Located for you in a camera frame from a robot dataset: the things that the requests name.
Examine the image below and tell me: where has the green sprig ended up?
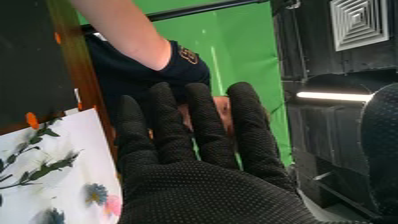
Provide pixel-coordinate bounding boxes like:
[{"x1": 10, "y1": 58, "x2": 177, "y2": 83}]
[
  {"x1": 0, "y1": 150, "x2": 83, "y2": 204},
  {"x1": 0, "y1": 116, "x2": 63, "y2": 174}
]

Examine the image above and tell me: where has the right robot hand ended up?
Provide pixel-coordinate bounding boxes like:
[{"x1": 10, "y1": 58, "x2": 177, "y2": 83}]
[{"x1": 113, "y1": 81, "x2": 398, "y2": 224}]

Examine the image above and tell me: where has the pink flower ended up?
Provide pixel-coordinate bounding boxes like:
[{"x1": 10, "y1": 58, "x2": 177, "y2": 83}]
[{"x1": 101, "y1": 195, "x2": 124, "y2": 218}]

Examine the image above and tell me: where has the person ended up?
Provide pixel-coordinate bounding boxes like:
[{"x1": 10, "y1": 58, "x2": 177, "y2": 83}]
[{"x1": 69, "y1": 0, "x2": 275, "y2": 141}]

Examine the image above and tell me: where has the ceiling light tube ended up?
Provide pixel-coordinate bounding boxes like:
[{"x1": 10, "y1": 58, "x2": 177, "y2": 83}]
[{"x1": 294, "y1": 91, "x2": 376, "y2": 103}]

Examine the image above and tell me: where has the white sheet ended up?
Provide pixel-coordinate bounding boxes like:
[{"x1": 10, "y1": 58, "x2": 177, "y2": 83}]
[{"x1": 0, "y1": 108, "x2": 124, "y2": 224}]

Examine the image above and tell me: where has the white ceiling vent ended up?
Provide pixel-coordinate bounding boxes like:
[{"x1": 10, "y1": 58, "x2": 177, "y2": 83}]
[{"x1": 326, "y1": 0, "x2": 398, "y2": 53}]

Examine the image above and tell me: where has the blue flower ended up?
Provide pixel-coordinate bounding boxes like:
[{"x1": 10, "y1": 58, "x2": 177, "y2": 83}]
[
  {"x1": 40, "y1": 208, "x2": 67, "y2": 224},
  {"x1": 81, "y1": 183, "x2": 110, "y2": 206}
]

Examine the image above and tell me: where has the dark mat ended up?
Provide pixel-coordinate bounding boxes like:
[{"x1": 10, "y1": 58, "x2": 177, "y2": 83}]
[{"x1": 0, "y1": 0, "x2": 79, "y2": 130}]

